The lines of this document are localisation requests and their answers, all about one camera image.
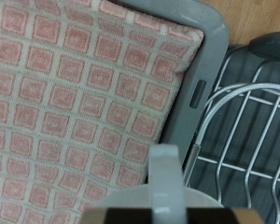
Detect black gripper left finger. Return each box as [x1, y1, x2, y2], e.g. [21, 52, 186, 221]
[78, 207, 153, 224]

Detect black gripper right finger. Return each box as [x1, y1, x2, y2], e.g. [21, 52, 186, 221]
[186, 207, 266, 224]

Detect white ceramic mug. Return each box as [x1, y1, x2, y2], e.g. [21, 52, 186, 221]
[92, 144, 225, 224]

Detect pink checkered dish towel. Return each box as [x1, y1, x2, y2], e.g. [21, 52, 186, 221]
[0, 0, 206, 224]

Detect metal wire dish rack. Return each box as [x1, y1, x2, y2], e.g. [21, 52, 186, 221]
[181, 31, 280, 224]

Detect grey dish drying rack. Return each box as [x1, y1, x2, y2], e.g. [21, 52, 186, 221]
[188, 45, 280, 224]

